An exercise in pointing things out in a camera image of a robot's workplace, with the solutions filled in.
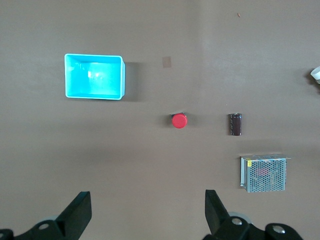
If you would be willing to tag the square tape patch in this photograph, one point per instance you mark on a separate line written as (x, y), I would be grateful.
(166, 62)

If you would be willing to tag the cyan plastic box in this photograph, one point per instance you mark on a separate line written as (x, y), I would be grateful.
(92, 75)

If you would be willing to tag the dark brown cylindrical capacitor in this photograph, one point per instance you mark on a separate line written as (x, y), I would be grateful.
(235, 125)

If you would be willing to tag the red push button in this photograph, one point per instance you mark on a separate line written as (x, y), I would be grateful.
(179, 121)

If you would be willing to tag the white-capped metal fitting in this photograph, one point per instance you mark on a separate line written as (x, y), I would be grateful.
(316, 73)

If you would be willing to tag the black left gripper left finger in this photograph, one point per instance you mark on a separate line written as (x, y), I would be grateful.
(75, 215)

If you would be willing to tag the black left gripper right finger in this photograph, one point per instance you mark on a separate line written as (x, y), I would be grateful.
(217, 215)

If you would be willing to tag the metal mesh power supply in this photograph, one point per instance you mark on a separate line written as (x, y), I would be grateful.
(265, 175)

